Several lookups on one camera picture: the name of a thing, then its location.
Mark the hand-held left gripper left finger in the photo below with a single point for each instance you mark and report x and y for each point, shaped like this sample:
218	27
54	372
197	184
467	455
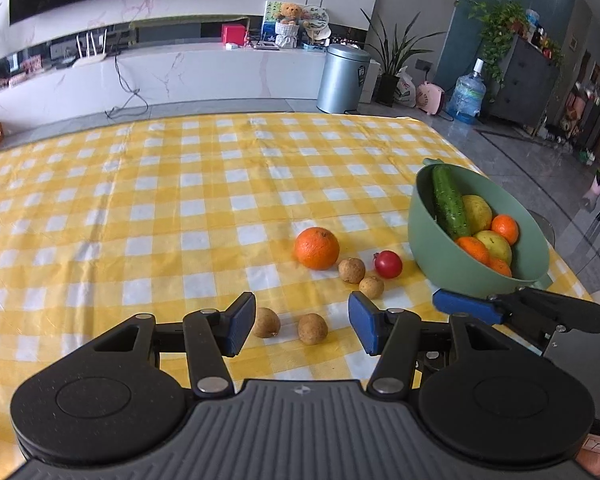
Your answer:
240	322

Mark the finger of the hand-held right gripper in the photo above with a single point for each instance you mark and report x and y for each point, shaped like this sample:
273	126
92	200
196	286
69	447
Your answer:
467	305

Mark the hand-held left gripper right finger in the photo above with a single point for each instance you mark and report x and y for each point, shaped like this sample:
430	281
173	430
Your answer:
365	322

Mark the small brown kiwi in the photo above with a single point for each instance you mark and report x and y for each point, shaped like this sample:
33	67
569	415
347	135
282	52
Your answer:
312	329
352	270
371	287
266	322

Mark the small orange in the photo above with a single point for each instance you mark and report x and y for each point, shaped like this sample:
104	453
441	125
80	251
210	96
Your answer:
500	266
472	250
505	229

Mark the green colander bowl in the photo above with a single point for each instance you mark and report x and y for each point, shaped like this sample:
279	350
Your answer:
440	260

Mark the red tomato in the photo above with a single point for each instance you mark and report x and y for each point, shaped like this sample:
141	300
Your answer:
388	264

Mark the large orange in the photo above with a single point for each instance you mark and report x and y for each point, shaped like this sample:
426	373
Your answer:
317	248

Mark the green cucumber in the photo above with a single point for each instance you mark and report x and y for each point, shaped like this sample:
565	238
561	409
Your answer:
450	205

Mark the transparent grey chair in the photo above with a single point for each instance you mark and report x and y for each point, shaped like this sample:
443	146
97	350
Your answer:
542	225

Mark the yellow checked tablecloth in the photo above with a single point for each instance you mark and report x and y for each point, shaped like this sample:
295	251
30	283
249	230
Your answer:
155	200

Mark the pink wrapped bouquet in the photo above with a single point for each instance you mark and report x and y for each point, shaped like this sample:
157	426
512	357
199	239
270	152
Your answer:
597	187

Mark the blue water bottle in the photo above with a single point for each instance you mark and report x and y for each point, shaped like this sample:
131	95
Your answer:
466	97

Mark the pink fan heater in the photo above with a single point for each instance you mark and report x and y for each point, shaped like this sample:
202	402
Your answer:
430	97

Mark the pink plush toy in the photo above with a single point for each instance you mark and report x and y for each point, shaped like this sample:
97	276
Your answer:
577	110

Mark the white plastic bag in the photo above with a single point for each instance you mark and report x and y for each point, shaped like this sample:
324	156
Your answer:
405	90

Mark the dark grey cabinet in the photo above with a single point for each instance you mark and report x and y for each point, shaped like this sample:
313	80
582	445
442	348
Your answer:
525	85

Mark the long-leaf plant in black pot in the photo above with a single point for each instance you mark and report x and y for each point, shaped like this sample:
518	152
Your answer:
387	87

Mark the grey-blue trash can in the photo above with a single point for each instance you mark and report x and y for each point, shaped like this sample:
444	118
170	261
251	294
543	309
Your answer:
342	80

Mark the white marble television console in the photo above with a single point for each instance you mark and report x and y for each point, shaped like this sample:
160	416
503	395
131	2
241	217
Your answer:
205	75

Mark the green pothos plant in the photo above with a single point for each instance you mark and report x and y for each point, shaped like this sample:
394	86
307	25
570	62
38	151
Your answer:
497	30

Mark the group of small bottles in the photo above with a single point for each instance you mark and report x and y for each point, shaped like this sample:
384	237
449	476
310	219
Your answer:
542	35

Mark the red box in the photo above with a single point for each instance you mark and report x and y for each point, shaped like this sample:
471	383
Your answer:
232	34

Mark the white knitted pot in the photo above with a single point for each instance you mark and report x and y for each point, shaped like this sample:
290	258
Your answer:
287	36

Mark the landscape picture panel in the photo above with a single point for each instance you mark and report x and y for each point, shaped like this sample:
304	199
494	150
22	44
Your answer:
268	22

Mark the white router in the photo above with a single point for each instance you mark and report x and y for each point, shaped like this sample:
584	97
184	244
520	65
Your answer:
87	59

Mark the round decorative fan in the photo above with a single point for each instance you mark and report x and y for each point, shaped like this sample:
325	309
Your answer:
315	17

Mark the brown teddy bear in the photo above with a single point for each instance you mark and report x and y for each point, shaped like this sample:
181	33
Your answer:
286	13

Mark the wall socket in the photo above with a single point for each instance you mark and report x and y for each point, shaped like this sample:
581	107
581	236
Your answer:
424	65

